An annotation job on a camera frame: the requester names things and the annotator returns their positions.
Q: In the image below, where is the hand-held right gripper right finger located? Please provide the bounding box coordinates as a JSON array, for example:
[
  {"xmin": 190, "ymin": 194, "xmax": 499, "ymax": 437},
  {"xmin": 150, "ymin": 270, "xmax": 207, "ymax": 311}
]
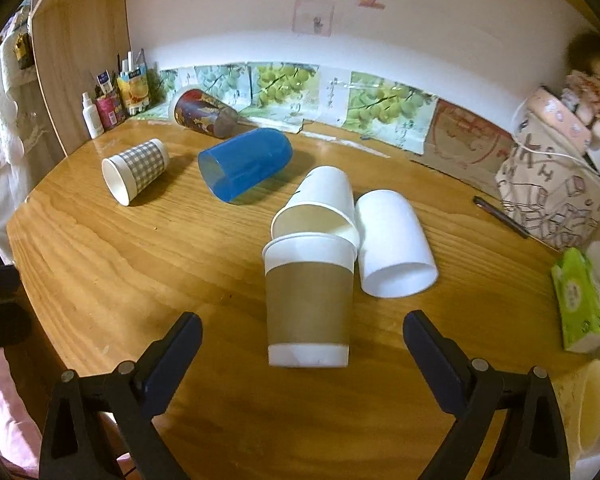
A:
[{"xmin": 403, "ymin": 310, "xmax": 572, "ymax": 480}]

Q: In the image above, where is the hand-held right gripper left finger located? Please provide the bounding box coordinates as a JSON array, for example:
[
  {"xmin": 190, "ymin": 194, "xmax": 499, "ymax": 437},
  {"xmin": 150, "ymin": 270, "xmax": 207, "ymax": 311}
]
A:
[{"xmin": 38, "ymin": 312, "xmax": 204, "ymax": 480}]

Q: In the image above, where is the brown sleeved paper cup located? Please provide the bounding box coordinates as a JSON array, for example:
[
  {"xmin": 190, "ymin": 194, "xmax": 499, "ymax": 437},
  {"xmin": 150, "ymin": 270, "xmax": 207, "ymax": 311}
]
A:
[{"xmin": 262, "ymin": 232, "xmax": 357, "ymax": 368}]

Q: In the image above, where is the white paper cup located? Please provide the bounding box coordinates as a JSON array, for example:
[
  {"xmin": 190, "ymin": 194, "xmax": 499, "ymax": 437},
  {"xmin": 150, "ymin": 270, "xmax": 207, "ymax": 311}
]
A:
[
  {"xmin": 354, "ymin": 189, "xmax": 439, "ymax": 299},
  {"xmin": 271, "ymin": 165, "xmax": 362, "ymax": 250}
]

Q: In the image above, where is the checkered paper cup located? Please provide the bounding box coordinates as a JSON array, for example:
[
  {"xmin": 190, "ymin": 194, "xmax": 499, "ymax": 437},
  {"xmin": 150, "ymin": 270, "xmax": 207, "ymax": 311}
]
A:
[{"xmin": 101, "ymin": 138, "xmax": 170, "ymax": 207}]

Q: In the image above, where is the blue plastic cup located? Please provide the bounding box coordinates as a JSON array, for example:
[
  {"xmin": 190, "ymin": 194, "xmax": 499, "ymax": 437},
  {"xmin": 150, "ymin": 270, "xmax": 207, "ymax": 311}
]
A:
[{"xmin": 198, "ymin": 128, "xmax": 294, "ymax": 205}]

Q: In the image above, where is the dark red printed cup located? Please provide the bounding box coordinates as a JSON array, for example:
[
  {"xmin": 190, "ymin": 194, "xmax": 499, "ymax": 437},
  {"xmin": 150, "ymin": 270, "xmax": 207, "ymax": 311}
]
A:
[{"xmin": 168, "ymin": 86, "xmax": 240, "ymax": 140}]

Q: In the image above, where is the green tissue pack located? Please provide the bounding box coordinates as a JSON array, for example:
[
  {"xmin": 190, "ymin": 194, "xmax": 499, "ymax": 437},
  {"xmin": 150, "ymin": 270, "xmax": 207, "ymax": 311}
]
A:
[{"xmin": 551, "ymin": 248, "xmax": 600, "ymax": 354}]

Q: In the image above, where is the black pen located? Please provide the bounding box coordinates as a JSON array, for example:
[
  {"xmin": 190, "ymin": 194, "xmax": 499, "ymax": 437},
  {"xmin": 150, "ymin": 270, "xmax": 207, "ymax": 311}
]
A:
[{"xmin": 473, "ymin": 196, "xmax": 531, "ymax": 239}]

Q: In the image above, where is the black chair part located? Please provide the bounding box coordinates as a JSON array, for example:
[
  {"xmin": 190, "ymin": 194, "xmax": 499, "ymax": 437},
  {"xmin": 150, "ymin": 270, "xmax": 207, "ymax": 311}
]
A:
[{"xmin": 0, "ymin": 265, "xmax": 33, "ymax": 352}]

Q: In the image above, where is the patterned paper bag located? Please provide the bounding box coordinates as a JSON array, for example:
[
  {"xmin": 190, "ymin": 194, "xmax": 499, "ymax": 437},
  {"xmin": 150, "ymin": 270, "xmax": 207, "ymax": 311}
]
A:
[{"xmin": 495, "ymin": 110, "xmax": 600, "ymax": 253}]

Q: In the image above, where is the red printed cardboard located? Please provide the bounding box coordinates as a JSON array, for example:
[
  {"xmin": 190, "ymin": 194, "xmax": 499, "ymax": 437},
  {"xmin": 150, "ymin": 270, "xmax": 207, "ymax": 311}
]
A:
[{"xmin": 411, "ymin": 98, "xmax": 516, "ymax": 198}]

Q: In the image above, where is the white plastic bottle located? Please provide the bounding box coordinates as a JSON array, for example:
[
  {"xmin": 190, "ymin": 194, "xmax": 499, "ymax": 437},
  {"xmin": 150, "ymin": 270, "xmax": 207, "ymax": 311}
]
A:
[{"xmin": 81, "ymin": 92, "xmax": 105, "ymax": 140}]

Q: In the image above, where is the pink round box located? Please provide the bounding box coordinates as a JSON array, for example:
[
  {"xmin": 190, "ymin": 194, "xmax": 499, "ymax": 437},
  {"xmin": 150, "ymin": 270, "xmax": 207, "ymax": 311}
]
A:
[{"xmin": 525, "ymin": 86, "xmax": 593, "ymax": 152}]

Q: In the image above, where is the yellow snack packet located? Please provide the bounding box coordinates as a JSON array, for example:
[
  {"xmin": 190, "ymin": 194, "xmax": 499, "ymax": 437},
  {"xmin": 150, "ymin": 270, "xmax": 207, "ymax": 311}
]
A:
[{"xmin": 116, "ymin": 68, "xmax": 151, "ymax": 117}]

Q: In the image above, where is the grape printed cardboard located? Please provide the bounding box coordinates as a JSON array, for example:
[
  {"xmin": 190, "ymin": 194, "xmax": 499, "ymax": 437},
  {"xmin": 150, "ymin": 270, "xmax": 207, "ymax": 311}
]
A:
[{"xmin": 141, "ymin": 62, "xmax": 437, "ymax": 154}]

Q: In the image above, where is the white hanging cloth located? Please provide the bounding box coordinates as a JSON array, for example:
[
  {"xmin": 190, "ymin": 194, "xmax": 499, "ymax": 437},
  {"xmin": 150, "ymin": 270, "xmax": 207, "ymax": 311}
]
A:
[{"xmin": 0, "ymin": 20, "xmax": 66, "ymax": 266}]

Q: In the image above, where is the stuffed toy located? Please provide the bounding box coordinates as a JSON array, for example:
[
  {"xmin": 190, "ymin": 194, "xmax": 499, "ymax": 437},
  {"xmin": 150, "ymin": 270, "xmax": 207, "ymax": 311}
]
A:
[{"xmin": 560, "ymin": 31, "xmax": 600, "ymax": 142}]

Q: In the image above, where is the wooden side panel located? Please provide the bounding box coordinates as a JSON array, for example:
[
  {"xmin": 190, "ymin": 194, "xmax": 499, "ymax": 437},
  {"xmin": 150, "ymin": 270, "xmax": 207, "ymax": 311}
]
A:
[{"xmin": 30, "ymin": 0, "xmax": 133, "ymax": 157}]

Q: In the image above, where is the white cable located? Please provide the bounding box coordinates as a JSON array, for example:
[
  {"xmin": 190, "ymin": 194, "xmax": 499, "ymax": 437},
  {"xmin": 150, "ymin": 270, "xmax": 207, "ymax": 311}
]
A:
[{"xmin": 510, "ymin": 98, "xmax": 599, "ymax": 167}]

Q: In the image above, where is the pink drawing wall sticker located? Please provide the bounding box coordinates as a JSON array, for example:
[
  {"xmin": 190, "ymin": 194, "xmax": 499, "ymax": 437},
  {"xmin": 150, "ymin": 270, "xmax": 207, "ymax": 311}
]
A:
[{"xmin": 292, "ymin": 0, "xmax": 340, "ymax": 37}]

